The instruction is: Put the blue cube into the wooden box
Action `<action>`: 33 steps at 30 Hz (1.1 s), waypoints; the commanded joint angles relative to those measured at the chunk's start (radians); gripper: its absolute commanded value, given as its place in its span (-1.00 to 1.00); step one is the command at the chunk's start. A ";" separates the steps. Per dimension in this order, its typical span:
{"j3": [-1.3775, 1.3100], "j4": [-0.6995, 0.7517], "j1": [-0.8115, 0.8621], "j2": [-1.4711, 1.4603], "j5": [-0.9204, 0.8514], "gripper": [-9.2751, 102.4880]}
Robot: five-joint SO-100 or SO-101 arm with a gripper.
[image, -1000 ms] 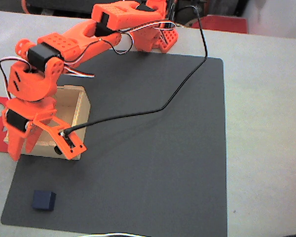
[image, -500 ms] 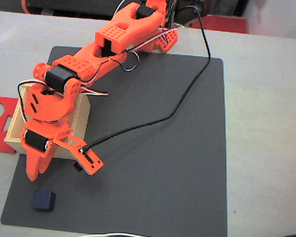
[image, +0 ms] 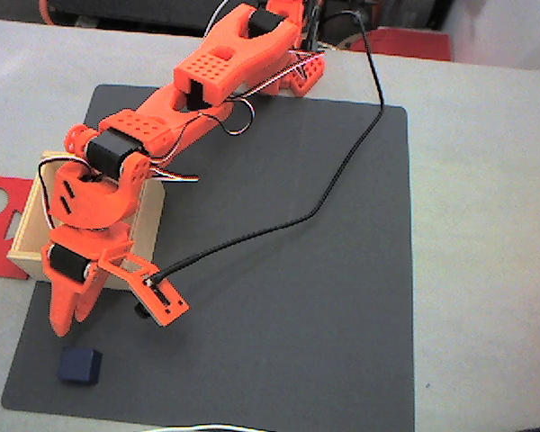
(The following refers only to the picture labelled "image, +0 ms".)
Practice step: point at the wooden box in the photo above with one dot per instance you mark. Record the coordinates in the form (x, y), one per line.
(152, 225)

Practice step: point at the blue cube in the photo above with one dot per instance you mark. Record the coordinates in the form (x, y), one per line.
(78, 364)

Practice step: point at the red sheet with cut-outs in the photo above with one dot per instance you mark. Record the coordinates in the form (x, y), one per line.
(0, 256)

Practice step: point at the dark grey mat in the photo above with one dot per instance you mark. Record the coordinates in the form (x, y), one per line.
(274, 270)

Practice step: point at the red flat object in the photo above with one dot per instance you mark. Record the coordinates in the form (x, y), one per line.
(400, 45)

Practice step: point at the orange gripper camera mount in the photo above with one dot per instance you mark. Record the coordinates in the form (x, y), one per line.
(162, 297)

